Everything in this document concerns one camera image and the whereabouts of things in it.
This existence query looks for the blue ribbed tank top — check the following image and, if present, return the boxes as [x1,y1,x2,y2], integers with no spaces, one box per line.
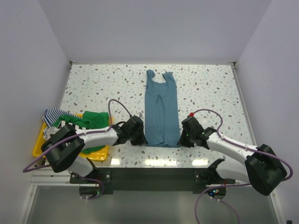
[145,70,180,147]

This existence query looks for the black white striped tank top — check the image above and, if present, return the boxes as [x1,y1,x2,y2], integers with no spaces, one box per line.
[43,120,86,140]

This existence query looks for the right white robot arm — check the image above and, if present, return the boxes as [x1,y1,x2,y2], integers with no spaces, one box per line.
[178,116,287,196]

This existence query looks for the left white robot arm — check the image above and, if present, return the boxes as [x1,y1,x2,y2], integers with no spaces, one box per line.
[41,116,147,183]

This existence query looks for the green tank top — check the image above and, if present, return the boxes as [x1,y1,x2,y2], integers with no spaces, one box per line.
[55,111,112,154]

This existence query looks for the blue white striped tank top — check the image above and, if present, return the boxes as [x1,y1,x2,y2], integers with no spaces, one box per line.
[43,108,72,127]

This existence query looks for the yellow plastic tray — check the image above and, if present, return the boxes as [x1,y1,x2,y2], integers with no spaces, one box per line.
[32,114,113,161]

